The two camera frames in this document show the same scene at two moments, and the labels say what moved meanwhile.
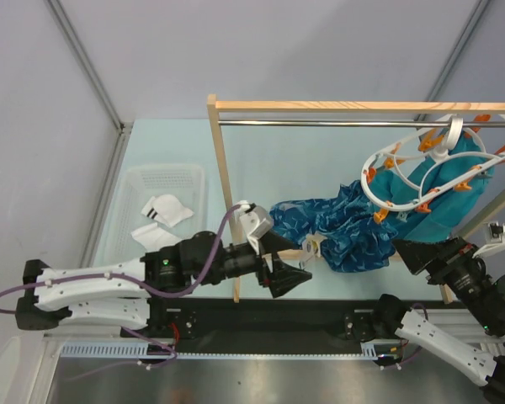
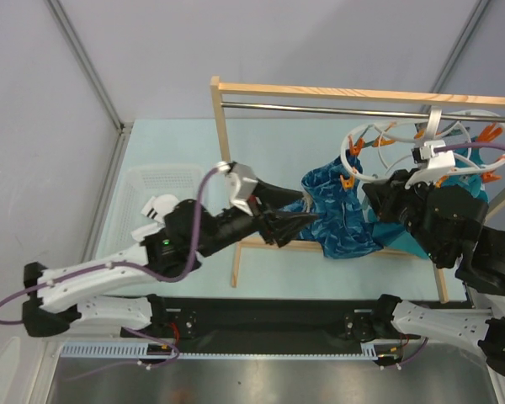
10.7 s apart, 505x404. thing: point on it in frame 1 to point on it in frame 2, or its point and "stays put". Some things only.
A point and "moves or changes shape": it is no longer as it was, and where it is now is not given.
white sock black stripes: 167,208 stays put
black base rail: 257,326 stays put
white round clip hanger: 411,167 moves or changes shape
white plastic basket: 186,182 stays put
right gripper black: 430,260 to 384,202
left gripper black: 282,277 to 279,225
